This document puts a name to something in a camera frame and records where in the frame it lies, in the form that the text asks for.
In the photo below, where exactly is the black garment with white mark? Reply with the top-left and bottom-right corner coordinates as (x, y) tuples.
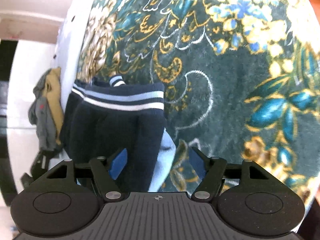
(20, 150), (54, 188)

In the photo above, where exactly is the grey floral duvet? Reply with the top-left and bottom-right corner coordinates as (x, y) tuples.
(54, 0), (101, 121)

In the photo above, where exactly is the mustard yellow garment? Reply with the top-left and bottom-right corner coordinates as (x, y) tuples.
(41, 67), (64, 146)

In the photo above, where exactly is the white glossy wardrobe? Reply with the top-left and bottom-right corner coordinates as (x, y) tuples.
(0, 40), (68, 207)

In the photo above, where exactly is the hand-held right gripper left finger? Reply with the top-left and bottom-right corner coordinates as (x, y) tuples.
(30, 148), (128, 202)

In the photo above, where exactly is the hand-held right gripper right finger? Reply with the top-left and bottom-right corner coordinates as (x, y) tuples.
(190, 146), (286, 202)

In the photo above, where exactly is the navy and light blue jacket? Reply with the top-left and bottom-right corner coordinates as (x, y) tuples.
(60, 74), (176, 193)

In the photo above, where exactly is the grey garment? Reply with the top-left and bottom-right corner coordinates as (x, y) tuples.
(27, 69), (58, 151)

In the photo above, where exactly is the teal floral blanket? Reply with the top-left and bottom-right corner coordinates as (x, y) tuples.
(75, 0), (320, 207)

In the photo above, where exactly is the light wooden door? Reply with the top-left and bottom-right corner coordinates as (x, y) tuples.
(0, 10), (66, 43)

